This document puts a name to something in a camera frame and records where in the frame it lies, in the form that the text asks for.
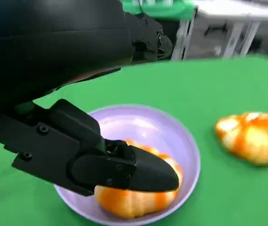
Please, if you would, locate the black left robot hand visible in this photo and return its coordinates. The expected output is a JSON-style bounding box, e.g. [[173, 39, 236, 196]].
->
[[0, 0, 180, 197]]

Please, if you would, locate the orange and white bread roll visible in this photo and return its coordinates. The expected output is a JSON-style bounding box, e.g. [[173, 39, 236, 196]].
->
[[214, 112, 268, 167], [94, 138, 184, 219]]

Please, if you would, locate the green covered background table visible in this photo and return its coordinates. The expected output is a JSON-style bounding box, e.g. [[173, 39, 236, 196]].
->
[[121, 0, 195, 22]]

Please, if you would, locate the lilac plate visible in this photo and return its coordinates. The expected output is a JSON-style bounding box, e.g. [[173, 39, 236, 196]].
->
[[53, 104, 201, 224]]

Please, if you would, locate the green table cloth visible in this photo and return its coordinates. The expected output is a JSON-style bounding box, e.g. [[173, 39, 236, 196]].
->
[[0, 53, 268, 226]]

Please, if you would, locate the white workshop desk frame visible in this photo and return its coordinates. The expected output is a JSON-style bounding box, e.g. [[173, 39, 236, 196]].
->
[[170, 0, 268, 61]]

